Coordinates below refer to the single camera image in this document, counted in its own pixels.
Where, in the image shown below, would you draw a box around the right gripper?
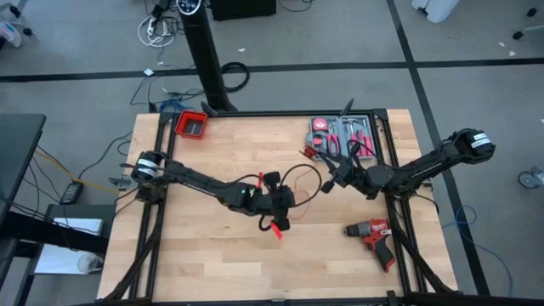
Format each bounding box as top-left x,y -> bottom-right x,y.
318,139 -> 377,195

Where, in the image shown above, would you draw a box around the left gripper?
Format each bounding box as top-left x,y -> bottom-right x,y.
250,171 -> 297,233

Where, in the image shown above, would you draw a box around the grey tool kit case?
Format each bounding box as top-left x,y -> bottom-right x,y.
306,115 -> 377,162

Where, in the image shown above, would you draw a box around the red plastic bin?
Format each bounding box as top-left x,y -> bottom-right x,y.
174,109 -> 209,140

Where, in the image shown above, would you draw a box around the black tower fan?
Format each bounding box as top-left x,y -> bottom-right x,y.
176,0 -> 239,115

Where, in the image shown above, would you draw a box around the black box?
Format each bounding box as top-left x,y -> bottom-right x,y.
210,0 -> 277,21

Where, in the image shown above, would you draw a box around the grey caster wheel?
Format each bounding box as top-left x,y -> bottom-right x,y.
517,167 -> 544,190

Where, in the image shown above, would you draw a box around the black shelf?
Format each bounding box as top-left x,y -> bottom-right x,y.
0,203 -> 116,306

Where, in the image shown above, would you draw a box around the clear plastic cup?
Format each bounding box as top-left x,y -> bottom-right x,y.
76,252 -> 104,275

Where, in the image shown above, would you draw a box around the white box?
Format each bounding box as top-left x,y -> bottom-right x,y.
33,217 -> 105,275

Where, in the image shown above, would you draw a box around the black power adapter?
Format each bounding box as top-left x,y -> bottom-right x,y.
59,180 -> 85,206

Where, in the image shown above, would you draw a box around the grey office chair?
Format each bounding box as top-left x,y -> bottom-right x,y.
0,0 -> 34,37
512,6 -> 544,42

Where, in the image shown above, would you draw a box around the black desk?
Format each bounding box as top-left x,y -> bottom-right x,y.
0,113 -> 47,222

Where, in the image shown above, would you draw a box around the person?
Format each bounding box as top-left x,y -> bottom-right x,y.
0,20 -> 23,48

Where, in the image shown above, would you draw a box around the red-handled pliers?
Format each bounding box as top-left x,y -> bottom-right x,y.
324,133 -> 341,156

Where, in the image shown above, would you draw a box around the black looped camera cable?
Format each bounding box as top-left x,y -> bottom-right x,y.
347,139 -> 378,161
280,163 -> 323,209

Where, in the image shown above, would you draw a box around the red cordless drill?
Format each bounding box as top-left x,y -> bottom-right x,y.
343,218 -> 397,273

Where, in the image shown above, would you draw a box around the black aluminium table frame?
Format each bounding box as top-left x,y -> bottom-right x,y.
70,108 -> 544,306

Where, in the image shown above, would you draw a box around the blue floor cable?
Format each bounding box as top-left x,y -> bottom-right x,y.
441,205 -> 515,298
159,98 -> 196,113

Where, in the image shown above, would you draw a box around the black coiled floor cable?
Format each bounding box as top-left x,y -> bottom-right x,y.
220,61 -> 251,94

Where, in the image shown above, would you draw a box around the grey metal bracket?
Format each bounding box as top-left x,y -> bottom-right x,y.
108,174 -> 139,191

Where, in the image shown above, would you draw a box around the white power strip with cables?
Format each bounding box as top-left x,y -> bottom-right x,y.
137,11 -> 179,48

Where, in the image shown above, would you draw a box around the yellow floor cable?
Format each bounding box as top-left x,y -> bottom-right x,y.
36,148 -> 120,196

